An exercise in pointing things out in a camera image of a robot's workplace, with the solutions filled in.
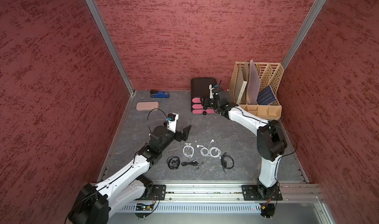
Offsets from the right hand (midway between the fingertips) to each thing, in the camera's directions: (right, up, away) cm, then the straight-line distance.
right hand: (203, 100), depth 93 cm
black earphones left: (-18, -36, -10) cm, 42 cm away
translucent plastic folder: (+36, +12, +7) cm, 38 cm away
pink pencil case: (-41, -4, +14) cm, 44 cm away
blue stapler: (-35, +6, +22) cm, 42 cm away
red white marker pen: (+21, +10, +28) cm, 37 cm away
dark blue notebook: (+45, +3, +9) cm, 46 cm away
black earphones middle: (-7, -37, -10) cm, 39 cm away
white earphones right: (+4, -30, -4) cm, 31 cm away
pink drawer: (-5, 0, +1) cm, 5 cm away
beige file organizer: (+48, +19, +7) cm, 52 cm away
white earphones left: (-10, -31, -6) cm, 33 cm away
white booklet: (+24, +10, -6) cm, 27 cm away
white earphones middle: (0, -31, -5) cm, 32 cm away
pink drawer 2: (-4, -4, +4) cm, 7 cm away
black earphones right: (+11, -37, -10) cm, 40 cm away
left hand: (-12, -14, -14) cm, 24 cm away
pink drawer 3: (0, -8, +10) cm, 13 cm away
